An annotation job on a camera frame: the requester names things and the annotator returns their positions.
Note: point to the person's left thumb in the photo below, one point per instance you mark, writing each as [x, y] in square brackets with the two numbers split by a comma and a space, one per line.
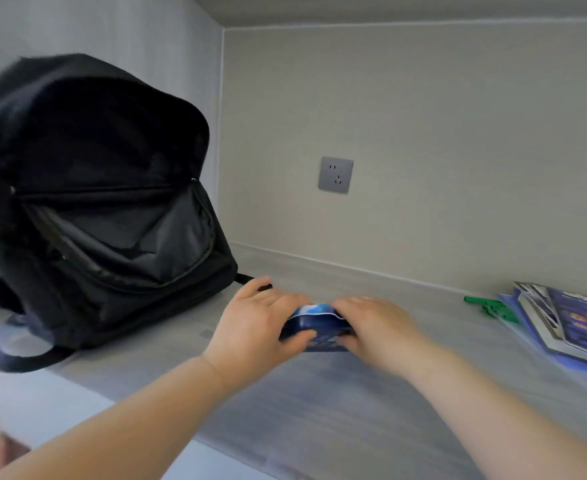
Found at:
[298, 339]

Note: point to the black backpack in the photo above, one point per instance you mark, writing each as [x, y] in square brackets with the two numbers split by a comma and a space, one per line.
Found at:
[93, 204]

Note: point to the person's left hand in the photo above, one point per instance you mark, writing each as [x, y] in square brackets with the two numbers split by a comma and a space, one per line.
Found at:
[246, 327]

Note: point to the person's right fingers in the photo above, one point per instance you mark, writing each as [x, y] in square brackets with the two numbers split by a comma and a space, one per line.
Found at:
[348, 319]

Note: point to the blue tin box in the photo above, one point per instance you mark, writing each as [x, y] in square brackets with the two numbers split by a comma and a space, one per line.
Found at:
[318, 327]

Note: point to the person's left forearm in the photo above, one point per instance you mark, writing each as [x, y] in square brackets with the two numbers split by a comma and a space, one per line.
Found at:
[123, 424]

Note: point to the person's right hand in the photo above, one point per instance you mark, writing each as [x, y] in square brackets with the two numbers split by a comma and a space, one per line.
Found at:
[378, 329]

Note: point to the green clip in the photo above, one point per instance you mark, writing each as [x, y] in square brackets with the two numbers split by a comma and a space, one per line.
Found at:
[491, 305]

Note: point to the dark photo-cover magazine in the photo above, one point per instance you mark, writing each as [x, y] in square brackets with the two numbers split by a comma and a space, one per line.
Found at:
[586, 319]

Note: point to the blue plastic folder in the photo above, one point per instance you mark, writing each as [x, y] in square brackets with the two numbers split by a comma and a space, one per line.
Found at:
[538, 334]

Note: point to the white-edged booklet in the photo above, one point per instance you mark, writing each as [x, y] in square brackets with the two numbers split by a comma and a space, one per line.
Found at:
[538, 314]

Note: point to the grey wall socket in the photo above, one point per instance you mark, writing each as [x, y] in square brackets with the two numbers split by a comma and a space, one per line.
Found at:
[335, 174]

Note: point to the person's right forearm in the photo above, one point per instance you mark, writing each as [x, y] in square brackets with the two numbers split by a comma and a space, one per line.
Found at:
[503, 419]

